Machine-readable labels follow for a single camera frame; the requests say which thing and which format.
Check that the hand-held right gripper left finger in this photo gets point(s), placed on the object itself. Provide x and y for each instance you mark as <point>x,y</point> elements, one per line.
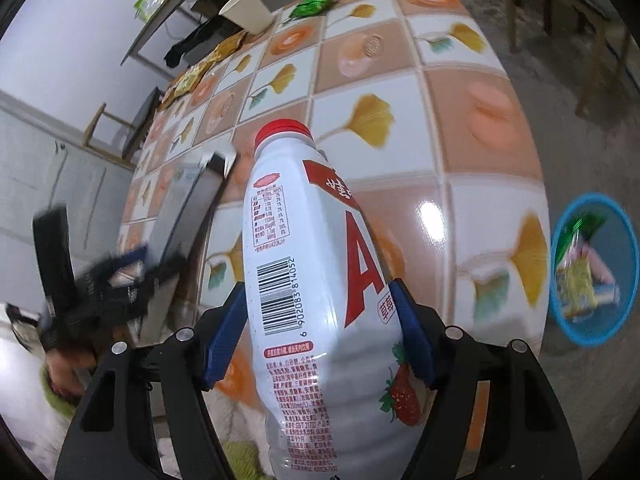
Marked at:
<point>227,330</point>

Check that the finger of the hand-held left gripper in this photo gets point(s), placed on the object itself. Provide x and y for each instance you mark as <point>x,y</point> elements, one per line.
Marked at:
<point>155,290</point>
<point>115,260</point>

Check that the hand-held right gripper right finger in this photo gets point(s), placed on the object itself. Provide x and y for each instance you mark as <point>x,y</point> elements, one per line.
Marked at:
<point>412,330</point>

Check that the small grey box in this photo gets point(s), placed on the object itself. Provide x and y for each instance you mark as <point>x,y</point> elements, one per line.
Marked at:
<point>200,200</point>

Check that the white bottle red cap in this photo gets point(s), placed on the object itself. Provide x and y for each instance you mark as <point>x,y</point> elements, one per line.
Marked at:
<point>300,240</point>

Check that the yellow noodle snack packet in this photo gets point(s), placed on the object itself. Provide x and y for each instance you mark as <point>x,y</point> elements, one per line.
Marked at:
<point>577,285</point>

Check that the blue plastic basket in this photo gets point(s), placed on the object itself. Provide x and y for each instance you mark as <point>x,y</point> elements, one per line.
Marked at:
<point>600,332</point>

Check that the large green snack bag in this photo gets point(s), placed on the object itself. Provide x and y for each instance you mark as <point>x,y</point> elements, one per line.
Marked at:
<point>580,230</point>

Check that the pink snack bag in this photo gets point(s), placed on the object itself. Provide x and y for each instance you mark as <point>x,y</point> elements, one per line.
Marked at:
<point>602,270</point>

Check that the white door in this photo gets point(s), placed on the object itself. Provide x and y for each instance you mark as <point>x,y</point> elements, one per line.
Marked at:
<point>50,170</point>

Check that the orange white snack packet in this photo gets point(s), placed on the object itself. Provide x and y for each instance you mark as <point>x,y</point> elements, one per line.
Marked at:
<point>167,97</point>

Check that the pale yellow snack packet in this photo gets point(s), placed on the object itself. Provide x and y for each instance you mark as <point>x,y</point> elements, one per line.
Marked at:
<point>192,77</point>

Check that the black cloth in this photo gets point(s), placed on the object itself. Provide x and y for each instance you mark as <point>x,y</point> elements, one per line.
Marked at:
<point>187,42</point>

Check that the golden corn snack packet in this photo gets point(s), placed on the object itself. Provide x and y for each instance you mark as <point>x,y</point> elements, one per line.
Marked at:
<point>230,47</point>

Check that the grey side table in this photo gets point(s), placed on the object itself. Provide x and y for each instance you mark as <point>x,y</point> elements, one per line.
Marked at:
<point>165,15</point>

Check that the green white packet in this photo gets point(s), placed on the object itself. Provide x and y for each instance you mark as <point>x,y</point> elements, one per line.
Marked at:
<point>150,2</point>

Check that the ginkgo print tablecloth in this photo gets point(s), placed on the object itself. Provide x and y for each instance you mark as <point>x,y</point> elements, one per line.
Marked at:
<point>380,60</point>

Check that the white paper cup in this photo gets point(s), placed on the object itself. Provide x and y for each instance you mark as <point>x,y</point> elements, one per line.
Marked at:
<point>247,10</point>

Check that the small green snack packet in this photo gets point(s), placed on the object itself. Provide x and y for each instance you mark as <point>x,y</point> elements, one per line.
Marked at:
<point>312,4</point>

